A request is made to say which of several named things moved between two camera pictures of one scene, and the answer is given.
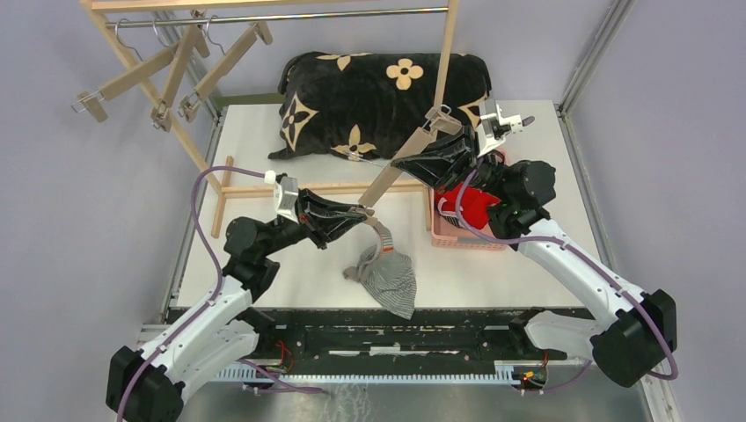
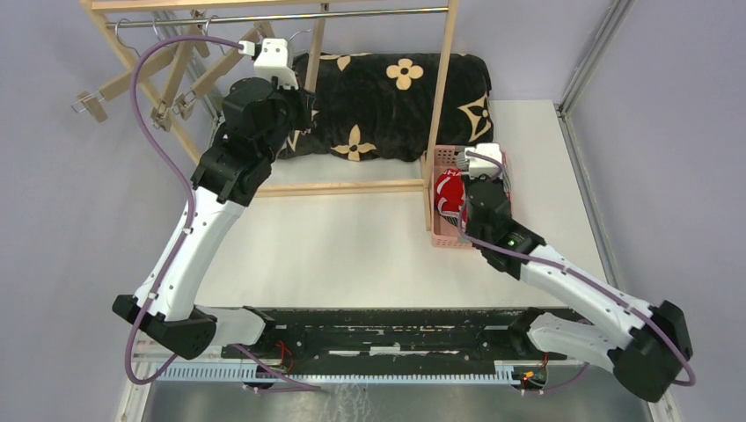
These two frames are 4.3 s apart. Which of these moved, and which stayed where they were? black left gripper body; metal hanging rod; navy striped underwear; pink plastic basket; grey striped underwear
Moved: grey striped underwear; black left gripper body
Stayed: metal hanging rod; pink plastic basket; navy striped underwear
